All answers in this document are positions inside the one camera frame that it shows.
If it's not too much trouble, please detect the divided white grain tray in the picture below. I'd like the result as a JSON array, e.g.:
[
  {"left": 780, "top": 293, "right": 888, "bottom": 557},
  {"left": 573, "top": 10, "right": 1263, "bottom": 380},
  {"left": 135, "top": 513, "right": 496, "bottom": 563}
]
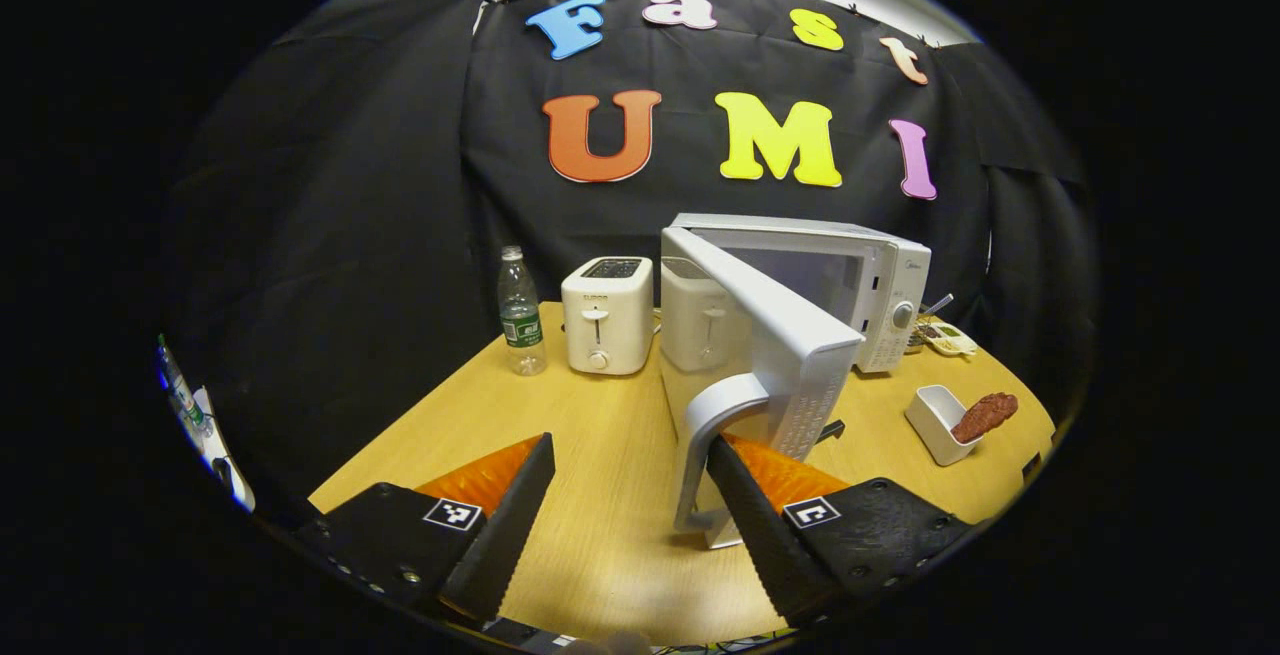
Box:
[{"left": 915, "top": 320, "right": 979, "bottom": 357}]

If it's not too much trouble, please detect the clear plastic water bottle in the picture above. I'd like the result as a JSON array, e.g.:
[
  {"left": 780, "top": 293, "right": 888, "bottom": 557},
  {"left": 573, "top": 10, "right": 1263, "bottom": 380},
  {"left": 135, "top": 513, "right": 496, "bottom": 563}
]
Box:
[
  {"left": 153, "top": 335, "right": 213, "bottom": 441},
  {"left": 497, "top": 245, "right": 549, "bottom": 377}
]

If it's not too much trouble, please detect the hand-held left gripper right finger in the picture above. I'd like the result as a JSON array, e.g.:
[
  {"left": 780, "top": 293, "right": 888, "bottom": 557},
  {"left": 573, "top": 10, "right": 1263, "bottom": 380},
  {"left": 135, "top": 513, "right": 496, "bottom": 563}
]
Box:
[{"left": 706, "top": 433, "right": 976, "bottom": 629}]

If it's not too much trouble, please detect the white microwave oven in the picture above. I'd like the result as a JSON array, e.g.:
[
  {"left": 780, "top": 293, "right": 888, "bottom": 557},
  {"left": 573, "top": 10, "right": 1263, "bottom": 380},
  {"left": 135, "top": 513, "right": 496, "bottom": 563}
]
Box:
[{"left": 660, "top": 213, "right": 933, "bottom": 549}]

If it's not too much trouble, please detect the white toaster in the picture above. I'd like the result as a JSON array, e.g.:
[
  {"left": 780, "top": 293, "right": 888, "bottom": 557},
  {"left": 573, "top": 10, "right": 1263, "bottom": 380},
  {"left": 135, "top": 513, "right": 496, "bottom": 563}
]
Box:
[{"left": 560, "top": 256, "right": 655, "bottom": 377}]

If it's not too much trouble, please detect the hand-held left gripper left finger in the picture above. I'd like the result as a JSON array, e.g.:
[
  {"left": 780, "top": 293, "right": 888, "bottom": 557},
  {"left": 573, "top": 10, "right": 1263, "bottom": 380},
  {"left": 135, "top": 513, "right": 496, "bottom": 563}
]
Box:
[{"left": 295, "top": 432, "right": 557, "bottom": 626}]

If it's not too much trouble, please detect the white rectangular dish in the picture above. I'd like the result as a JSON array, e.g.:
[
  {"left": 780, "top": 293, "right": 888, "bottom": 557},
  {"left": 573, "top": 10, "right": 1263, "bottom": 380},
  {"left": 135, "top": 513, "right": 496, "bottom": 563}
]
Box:
[{"left": 904, "top": 384, "right": 986, "bottom": 467}]

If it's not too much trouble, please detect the brown meat piece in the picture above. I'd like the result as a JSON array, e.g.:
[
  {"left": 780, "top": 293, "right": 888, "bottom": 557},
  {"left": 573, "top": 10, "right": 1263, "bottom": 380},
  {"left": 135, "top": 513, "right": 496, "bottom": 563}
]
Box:
[{"left": 950, "top": 392, "right": 1020, "bottom": 445}]

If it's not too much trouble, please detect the black backdrop cloth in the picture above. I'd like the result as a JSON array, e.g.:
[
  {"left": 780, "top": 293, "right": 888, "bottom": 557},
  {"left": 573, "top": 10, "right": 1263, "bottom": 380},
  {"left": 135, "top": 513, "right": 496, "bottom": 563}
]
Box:
[{"left": 160, "top": 0, "right": 1101, "bottom": 516}]

